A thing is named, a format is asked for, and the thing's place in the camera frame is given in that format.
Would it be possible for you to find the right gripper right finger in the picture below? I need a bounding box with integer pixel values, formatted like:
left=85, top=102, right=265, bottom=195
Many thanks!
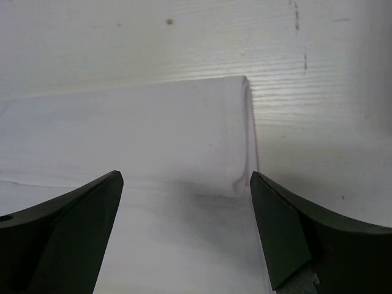
left=251, top=172, right=391, bottom=293

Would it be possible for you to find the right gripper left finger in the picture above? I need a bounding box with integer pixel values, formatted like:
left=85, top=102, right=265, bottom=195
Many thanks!
left=1, top=171, right=124, bottom=294

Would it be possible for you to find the white t shirt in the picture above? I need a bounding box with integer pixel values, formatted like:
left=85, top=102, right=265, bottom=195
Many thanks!
left=1, top=76, right=271, bottom=293

